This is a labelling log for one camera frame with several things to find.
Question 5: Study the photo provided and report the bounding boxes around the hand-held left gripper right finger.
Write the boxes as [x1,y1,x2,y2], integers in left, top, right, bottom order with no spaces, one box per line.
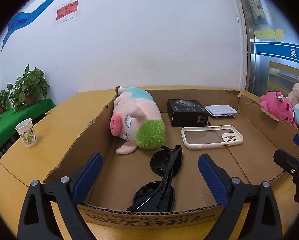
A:
[198,154,283,240]

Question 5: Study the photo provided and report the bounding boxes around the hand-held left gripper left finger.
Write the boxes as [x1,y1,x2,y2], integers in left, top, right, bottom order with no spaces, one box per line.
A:
[17,152,103,240]

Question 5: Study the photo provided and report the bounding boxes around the cardboard box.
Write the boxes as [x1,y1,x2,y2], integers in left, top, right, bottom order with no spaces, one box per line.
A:
[43,88,299,230]

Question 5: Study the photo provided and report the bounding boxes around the white phone case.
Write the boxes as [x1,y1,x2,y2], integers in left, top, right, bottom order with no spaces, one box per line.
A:
[181,125,244,150]

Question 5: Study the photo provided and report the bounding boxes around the black sunglasses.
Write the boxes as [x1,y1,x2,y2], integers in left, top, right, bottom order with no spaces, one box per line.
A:
[126,145,183,212]

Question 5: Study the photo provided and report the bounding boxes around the white folding phone stand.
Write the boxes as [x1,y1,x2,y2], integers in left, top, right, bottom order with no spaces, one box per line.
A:
[205,104,238,118]

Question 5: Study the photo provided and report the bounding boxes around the black charger box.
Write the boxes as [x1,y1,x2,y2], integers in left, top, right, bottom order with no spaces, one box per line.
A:
[167,99,210,128]

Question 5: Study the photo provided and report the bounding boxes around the pink pig plush toy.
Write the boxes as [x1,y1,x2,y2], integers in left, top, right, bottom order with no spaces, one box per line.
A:
[110,86,166,155]

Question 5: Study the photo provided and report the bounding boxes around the wooden desktop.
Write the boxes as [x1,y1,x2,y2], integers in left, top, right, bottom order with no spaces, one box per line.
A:
[0,86,299,240]

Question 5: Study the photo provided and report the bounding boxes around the yellow shelf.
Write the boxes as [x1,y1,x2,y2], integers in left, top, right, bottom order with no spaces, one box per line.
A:
[266,60,299,95]

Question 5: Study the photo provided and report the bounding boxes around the patterned paper cup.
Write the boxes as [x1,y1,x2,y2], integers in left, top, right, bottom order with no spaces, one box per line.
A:
[15,118,38,148]

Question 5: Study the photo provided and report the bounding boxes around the green table cloth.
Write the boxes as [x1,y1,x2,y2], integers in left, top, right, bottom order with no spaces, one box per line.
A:
[0,98,57,155]

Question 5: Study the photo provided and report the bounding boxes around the blue door banner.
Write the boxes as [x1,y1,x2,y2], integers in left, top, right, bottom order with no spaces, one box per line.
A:
[254,41,299,68]

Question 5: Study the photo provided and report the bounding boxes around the large potted plant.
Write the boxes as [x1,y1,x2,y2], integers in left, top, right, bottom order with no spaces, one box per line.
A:
[7,64,51,112]

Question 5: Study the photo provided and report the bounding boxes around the small potted plant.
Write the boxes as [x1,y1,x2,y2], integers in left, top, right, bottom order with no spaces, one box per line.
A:
[0,88,12,114]

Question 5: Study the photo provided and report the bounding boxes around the cartoon pig poster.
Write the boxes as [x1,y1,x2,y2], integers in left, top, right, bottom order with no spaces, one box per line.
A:
[248,0,267,25]

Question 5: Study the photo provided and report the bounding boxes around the metal door frame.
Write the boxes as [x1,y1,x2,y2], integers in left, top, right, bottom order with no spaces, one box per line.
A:
[236,0,256,93]

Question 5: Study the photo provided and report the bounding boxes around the red wall notice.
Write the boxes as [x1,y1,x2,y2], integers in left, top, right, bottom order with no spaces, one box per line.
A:
[55,0,79,25]

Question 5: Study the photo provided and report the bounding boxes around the blue wall stripe decal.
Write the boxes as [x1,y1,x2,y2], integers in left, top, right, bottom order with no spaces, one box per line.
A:
[1,0,202,53]

